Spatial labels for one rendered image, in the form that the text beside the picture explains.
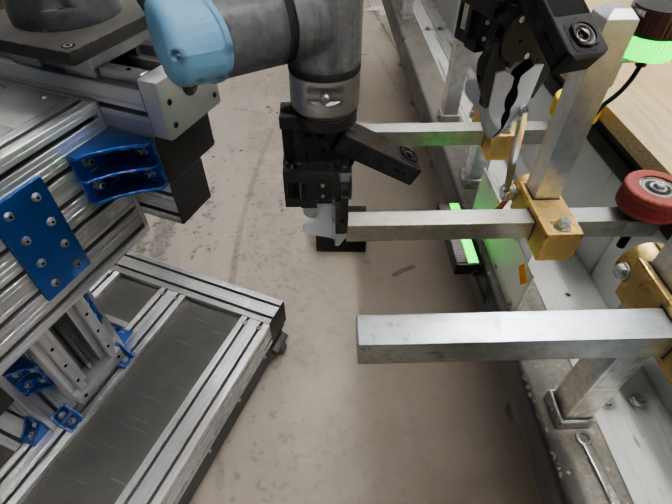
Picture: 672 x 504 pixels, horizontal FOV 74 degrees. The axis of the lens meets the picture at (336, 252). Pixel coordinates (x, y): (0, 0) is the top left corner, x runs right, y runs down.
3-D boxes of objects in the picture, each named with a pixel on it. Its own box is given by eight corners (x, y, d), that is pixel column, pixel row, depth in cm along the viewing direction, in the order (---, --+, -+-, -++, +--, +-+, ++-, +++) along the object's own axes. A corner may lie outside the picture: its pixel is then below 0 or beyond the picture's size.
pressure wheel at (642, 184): (606, 266, 63) (646, 203, 55) (582, 228, 69) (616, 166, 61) (661, 264, 63) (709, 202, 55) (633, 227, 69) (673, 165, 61)
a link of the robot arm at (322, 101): (358, 52, 48) (363, 86, 43) (356, 92, 52) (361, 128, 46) (289, 53, 48) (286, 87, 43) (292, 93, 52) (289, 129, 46)
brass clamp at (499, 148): (482, 161, 78) (489, 135, 75) (464, 122, 88) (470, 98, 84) (516, 160, 79) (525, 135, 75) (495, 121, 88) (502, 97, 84)
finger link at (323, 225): (304, 244, 64) (300, 193, 57) (345, 243, 64) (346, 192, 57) (303, 259, 62) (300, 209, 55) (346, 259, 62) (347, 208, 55)
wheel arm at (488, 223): (346, 247, 62) (347, 224, 59) (345, 230, 65) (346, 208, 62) (650, 241, 63) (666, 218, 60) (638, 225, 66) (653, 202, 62)
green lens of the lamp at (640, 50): (628, 64, 47) (638, 42, 46) (602, 42, 52) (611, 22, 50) (683, 63, 48) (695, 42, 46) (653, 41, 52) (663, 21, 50)
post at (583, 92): (491, 303, 79) (610, 11, 45) (486, 288, 81) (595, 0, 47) (510, 302, 79) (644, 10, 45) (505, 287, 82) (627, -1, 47)
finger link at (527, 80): (490, 114, 57) (510, 40, 51) (519, 137, 54) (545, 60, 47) (469, 118, 57) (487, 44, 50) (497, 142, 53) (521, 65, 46)
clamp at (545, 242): (534, 261, 61) (547, 234, 57) (505, 199, 70) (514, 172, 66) (575, 260, 61) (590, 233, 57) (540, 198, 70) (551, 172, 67)
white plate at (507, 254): (510, 319, 68) (531, 276, 61) (470, 210, 87) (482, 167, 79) (514, 318, 68) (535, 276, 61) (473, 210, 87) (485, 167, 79)
